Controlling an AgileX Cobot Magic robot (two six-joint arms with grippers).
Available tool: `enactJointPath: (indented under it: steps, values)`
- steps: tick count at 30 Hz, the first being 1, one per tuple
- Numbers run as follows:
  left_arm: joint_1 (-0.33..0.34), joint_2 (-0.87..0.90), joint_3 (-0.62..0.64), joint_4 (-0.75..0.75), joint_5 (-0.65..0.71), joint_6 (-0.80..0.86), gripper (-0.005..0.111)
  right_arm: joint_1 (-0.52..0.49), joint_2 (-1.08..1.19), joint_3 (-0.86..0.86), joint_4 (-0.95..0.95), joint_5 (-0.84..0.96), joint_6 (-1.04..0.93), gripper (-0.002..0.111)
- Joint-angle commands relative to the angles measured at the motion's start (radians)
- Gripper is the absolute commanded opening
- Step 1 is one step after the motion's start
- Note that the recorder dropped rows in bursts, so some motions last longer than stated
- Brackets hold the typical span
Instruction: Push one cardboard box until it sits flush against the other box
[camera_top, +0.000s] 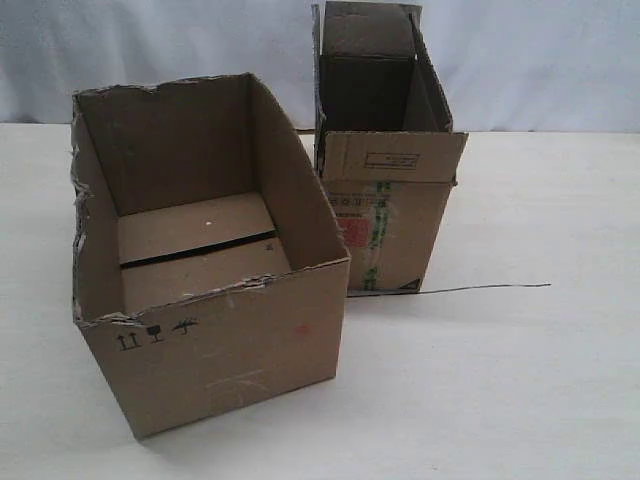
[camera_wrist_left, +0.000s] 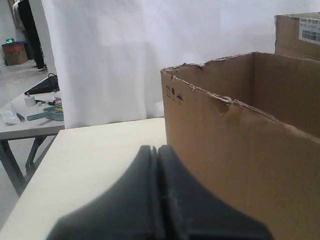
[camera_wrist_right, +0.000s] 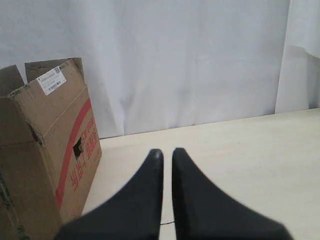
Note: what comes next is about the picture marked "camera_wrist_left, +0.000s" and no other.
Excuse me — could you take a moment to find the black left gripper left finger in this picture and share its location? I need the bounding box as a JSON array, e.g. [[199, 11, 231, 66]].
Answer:
[[47, 145, 160, 240]]

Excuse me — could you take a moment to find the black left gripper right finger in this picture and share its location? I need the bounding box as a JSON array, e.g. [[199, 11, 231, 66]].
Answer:
[[157, 145, 272, 240]]

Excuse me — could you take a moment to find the torn cardboard box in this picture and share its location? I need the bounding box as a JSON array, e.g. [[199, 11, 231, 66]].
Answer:
[[161, 52, 320, 240]]

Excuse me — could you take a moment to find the distant cardboard box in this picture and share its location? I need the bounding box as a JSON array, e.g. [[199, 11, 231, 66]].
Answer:
[[1, 41, 28, 66]]

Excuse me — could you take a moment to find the cardboard box with red print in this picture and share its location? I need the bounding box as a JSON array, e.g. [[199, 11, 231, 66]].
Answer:
[[274, 12, 320, 61]]

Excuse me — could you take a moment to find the teal plastic dustpan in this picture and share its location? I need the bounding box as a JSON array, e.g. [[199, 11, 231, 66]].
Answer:
[[27, 104, 64, 122]]

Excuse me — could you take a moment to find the grey side table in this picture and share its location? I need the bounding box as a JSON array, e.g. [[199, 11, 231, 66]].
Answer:
[[0, 93, 65, 197]]

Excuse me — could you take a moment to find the black mesh basket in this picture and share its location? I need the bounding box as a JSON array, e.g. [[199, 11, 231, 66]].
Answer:
[[24, 73, 60, 96]]

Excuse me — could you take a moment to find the white crumpled paper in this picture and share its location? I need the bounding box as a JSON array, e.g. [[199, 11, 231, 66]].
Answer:
[[0, 109, 21, 125]]

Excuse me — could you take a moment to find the person in black clothes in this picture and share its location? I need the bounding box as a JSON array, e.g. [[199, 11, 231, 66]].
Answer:
[[12, 0, 48, 72]]

